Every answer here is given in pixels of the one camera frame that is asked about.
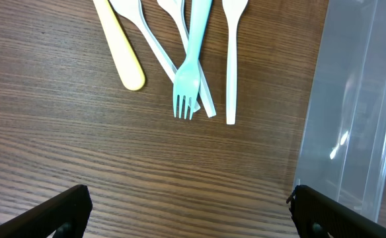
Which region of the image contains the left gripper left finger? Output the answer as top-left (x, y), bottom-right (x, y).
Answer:
top-left (0, 184), bottom-right (93, 237)

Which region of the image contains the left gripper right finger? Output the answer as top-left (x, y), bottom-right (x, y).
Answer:
top-left (286, 185), bottom-right (386, 238)

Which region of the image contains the left clear plastic container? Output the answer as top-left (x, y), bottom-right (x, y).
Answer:
top-left (293, 0), bottom-right (386, 221)

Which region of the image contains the yellow plastic fork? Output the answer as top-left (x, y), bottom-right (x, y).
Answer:
top-left (93, 0), bottom-right (145, 91)

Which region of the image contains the light blue plastic fork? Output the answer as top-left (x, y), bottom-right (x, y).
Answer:
top-left (173, 0), bottom-right (213, 120)

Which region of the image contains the white plastic fork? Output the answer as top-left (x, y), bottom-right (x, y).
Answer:
top-left (222, 0), bottom-right (249, 125)
top-left (108, 0), bottom-right (202, 113)
top-left (158, 0), bottom-right (216, 120)

